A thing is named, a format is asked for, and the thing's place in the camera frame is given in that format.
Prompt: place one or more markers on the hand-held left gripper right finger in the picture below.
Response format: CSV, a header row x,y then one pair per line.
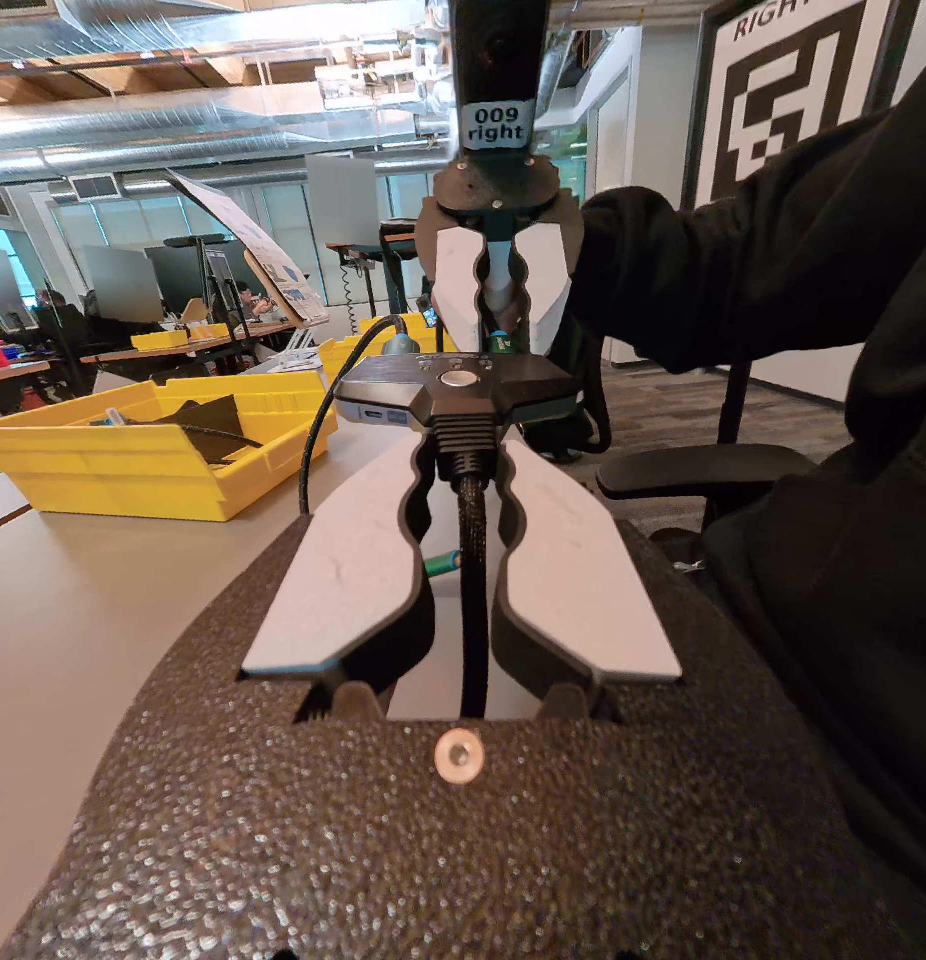
x,y
583,585

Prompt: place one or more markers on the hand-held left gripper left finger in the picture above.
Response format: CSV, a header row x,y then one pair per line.
x,y
343,570

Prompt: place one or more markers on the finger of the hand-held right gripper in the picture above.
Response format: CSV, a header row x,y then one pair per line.
x,y
549,285
455,285

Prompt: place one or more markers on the black usb hub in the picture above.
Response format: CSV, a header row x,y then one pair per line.
x,y
403,386

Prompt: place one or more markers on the yellow plastic bin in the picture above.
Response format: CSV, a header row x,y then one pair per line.
x,y
159,341
343,360
133,480

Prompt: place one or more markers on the person's right forearm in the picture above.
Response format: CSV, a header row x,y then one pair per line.
x,y
733,277

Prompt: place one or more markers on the person's right hand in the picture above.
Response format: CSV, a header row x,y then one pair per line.
x,y
516,313

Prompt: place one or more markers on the wooden standing desk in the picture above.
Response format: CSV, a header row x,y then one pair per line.
x,y
388,246

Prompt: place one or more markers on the office chair armrest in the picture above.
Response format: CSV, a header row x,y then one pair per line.
x,y
695,469

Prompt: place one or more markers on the white stand base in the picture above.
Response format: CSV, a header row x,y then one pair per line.
x,y
294,352

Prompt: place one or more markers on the black sheet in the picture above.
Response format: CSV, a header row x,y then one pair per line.
x,y
208,427

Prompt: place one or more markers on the wooden instruction board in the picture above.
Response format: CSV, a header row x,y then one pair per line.
x,y
245,240

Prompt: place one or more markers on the wooden work table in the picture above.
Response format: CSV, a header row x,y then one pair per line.
x,y
170,356
13,371

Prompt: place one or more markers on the framed marker wall poster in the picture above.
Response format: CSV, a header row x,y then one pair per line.
x,y
785,97

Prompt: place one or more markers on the silver spiral air duct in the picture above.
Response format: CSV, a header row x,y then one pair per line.
x,y
208,34
208,112

